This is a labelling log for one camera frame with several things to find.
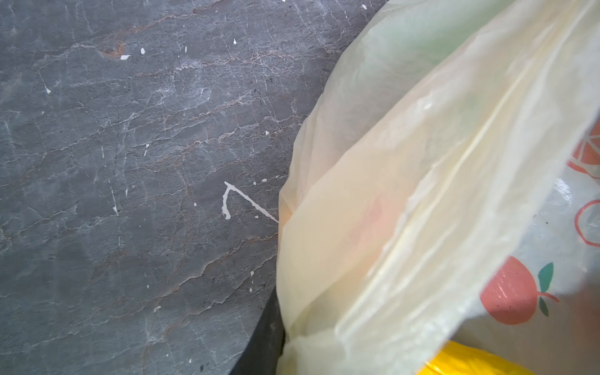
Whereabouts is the cream plastic shopping bag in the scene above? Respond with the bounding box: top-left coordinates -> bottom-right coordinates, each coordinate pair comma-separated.
277,1 -> 599,374

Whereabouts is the yellow fake banana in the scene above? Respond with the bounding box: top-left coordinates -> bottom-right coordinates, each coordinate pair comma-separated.
418,341 -> 534,375

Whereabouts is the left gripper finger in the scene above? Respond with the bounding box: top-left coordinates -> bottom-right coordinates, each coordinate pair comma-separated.
230,288 -> 285,375

